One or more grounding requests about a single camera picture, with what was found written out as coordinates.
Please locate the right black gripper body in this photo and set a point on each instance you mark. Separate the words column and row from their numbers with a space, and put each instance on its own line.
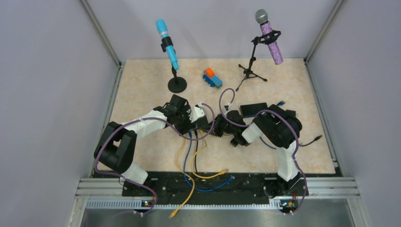
column 229, row 129

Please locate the purple glitter microphone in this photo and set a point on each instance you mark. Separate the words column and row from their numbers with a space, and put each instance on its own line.
column 261, row 17

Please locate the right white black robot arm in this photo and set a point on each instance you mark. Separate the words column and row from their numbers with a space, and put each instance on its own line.
column 280, row 126

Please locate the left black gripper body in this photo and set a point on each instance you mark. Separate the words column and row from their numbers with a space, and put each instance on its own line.
column 183, row 120

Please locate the orange blue toy truck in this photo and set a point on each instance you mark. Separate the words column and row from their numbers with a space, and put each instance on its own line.
column 211, row 79

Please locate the black tripod microphone stand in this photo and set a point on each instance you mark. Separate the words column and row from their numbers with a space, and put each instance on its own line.
column 252, row 65

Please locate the large black network switch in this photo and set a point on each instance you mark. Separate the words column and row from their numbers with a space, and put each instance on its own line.
column 201, row 124

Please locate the small black ribbed network switch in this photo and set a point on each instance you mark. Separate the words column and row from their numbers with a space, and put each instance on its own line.
column 250, row 110

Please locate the aluminium frame rail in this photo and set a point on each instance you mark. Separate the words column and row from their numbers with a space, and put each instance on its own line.
column 331, row 202

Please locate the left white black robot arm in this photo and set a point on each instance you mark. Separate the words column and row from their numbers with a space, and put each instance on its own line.
column 117, row 144

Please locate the black round-base microphone stand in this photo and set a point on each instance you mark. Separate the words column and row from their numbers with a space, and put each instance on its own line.
column 176, row 84

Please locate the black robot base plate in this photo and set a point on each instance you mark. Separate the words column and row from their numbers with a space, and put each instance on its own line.
column 172, row 188

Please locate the black power adapter with cord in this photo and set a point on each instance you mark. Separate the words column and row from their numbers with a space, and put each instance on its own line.
column 291, row 113

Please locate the cyan microphone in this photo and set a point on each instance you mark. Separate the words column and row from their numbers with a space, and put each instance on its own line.
column 167, row 44

